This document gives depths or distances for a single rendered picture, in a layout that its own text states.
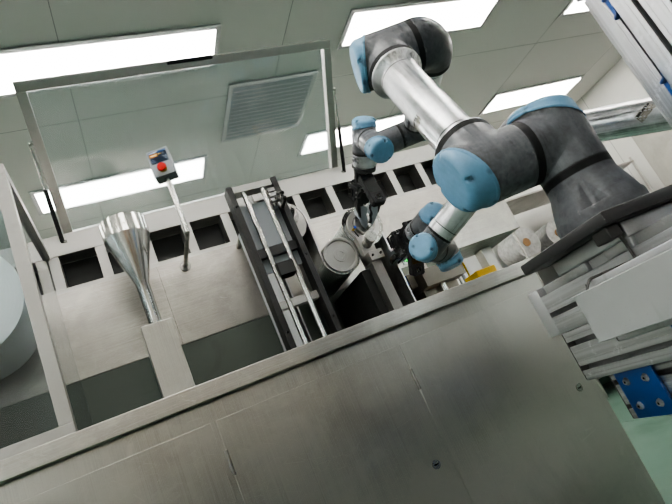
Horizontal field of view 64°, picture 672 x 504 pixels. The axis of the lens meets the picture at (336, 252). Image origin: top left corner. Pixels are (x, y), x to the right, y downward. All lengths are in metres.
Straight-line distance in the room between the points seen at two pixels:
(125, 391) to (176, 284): 0.39
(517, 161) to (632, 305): 0.30
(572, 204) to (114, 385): 1.47
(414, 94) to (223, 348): 1.18
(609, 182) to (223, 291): 1.40
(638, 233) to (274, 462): 0.86
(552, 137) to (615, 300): 0.31
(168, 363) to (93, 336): 0.39
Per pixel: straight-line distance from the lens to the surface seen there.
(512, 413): 1.52
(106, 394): 1.90
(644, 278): 0.71
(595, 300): 0.78
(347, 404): 1.34
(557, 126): 0.96
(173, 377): 1.62
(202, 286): 1.98
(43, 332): 1.38
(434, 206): 1.54
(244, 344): 1.93
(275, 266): 1.54
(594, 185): 0.93
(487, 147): 0.91
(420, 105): 1.05
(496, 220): 2.51
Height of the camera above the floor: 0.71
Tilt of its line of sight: 16 degrees up
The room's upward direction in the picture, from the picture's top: 24 degrees counter-clockwise
